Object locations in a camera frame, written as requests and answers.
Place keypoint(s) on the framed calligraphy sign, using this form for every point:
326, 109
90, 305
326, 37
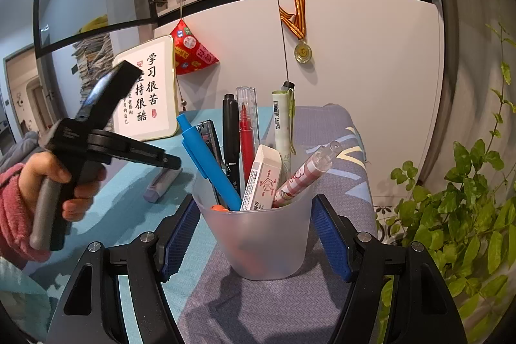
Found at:
157, 94

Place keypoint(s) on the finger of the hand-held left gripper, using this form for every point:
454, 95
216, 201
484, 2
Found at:
115, 90
133, 152

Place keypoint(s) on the tall pile of books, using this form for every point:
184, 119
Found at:
94, 58

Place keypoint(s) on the clear gel pen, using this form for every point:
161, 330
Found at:
288, 85

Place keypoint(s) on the orange pen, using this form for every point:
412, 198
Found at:
219, 208

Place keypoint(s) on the gold medal with striped ribbon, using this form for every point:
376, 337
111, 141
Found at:
303, 52

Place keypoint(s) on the person's left forearm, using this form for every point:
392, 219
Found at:
16, 215

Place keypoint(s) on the green and white pen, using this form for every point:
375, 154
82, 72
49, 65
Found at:
281, 122

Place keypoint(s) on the white bookshelf cabinet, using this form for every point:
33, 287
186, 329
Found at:
363, 66

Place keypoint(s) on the white eraser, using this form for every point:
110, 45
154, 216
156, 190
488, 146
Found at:
262, 174

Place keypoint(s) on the blue pen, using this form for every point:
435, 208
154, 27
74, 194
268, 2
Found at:
205, 162

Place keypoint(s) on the black marker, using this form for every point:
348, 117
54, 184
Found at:
230, 134

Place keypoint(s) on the green potted plant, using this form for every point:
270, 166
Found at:
463, 207

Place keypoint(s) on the red gel pen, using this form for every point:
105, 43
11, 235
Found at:
246, 150

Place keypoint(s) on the blue and grey tablecloth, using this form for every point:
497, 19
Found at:
250, 307

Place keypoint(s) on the frosted plastic cup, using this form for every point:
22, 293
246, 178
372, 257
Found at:
266, 243

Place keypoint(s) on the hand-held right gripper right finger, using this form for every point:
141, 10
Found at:
328, 239

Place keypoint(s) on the person's left hand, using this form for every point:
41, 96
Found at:
40, 166

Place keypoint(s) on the grey sofa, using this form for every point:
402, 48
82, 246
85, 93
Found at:
24, 146

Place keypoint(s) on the red pyramid hanging ornament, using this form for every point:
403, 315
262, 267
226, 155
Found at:
191, 45

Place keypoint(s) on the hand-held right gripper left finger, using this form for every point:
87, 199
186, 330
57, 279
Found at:
181, 239

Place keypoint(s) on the pink patterned pen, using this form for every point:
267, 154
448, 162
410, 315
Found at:
306, 170

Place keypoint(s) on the dark grey pen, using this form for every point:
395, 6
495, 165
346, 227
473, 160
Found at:
209, 134

